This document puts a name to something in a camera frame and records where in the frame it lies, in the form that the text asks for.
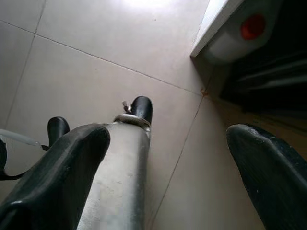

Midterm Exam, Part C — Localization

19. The white panel edge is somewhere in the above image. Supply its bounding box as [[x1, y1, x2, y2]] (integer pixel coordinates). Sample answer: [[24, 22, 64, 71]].
[[190, 0, 232, 58]]

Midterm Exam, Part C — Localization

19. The silver robot right leg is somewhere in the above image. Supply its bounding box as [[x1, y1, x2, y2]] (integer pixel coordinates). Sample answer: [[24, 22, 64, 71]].
[[76, 100, 154, 230]]

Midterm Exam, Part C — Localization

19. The white jug red cap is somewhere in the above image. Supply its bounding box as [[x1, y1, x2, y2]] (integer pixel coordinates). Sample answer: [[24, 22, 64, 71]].
[[203, 0, 280, 64]]

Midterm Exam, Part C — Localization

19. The silver robot left leg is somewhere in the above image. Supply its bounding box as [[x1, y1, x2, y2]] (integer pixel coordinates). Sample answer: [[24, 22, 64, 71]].
[[0, 128, 43, 147]]

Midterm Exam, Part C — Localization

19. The black strap cable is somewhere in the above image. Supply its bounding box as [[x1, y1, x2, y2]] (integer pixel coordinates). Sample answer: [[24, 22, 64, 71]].
[[0, 138, 50, 182]]

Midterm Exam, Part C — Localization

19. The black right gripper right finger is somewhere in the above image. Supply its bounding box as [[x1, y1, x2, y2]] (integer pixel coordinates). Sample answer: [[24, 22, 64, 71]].
[[226, 123, 307, 230]]

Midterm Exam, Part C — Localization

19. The black robot foot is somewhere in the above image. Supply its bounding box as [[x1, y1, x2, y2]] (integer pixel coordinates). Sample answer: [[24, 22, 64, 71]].
[[131, 95, 154, 127], [47, 116, 71, 147]]

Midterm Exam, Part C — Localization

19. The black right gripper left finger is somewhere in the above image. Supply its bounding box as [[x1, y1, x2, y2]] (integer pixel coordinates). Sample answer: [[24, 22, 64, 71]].
[[0, 123, 111, 230]]

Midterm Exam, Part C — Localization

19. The black fridge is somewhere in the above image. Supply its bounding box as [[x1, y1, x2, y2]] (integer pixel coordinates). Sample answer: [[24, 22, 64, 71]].
[[215, 0, 307, 115]]

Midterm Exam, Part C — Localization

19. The silver robot leg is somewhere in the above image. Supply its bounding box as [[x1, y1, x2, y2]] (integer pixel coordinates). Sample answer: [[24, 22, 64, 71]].
[[76, 100, 154, 230], [0, 128, 43, 147]]

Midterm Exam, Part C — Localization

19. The black robot right foot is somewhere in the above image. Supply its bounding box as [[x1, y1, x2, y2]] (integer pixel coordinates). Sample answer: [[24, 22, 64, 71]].
[[131, 95, 154, 127]]

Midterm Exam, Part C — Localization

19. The black robot left foot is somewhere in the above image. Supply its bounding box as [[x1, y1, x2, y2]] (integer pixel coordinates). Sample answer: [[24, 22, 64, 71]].
[[47, 116, 71, 147]]

